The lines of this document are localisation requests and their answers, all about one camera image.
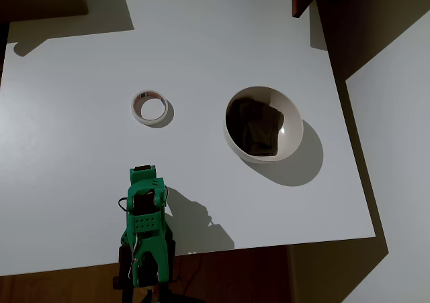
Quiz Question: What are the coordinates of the white tape roll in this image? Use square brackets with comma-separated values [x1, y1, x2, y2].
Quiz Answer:
[130, 89, 168, 126]

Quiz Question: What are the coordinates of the white side furniture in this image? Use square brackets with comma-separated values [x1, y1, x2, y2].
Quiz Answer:
[345, 10, 430, 303]

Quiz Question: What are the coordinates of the beige round bowl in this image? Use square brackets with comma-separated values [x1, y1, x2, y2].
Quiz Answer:
[223, 86, 304, 163]

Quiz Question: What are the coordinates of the dark folded cloth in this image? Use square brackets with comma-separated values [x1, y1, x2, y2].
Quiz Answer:
[226, 97, 286, 158]

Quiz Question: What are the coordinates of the black power cable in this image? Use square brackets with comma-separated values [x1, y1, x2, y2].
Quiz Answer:
[174, 253, 203, 286]

